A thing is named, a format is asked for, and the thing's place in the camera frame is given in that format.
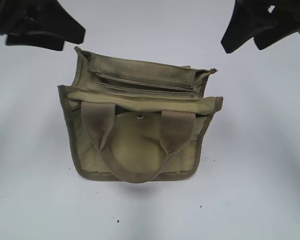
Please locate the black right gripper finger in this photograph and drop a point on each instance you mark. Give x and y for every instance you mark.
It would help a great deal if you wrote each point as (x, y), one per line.
(251, 17)
(272, 36)

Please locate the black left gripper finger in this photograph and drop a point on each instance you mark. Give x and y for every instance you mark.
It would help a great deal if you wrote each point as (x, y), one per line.
(39, 16)
(39, 40)

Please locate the yellow-olive canvas tote bag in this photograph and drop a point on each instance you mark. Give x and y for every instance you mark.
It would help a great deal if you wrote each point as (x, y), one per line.
(136, 121)

